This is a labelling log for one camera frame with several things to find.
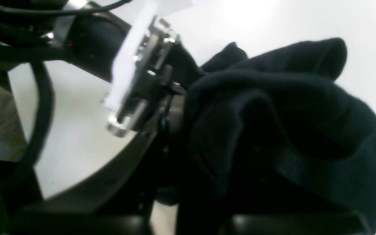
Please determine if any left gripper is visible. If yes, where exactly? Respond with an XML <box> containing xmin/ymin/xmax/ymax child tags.
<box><xmin>104</xmin><ymin>15</ymin><xmax>203</xmax><ymax>137</ymax></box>

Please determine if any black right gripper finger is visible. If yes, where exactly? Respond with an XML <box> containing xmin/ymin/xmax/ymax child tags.
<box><xmin>7</xmin><ymin>98</ymin><xmax>185</xmax><ymax>235</ymax></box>

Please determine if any black T-shirt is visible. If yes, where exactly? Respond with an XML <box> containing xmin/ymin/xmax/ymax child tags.
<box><xmin>176</xmin><ymin>38</ymin><xmax>376</xmax><ymax>235</ymax></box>

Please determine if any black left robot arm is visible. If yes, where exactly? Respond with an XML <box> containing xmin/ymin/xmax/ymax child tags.
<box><xmin>0</xmin><ymin>0</ymin><xmax>203</xmax><ymax>190</ymax></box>

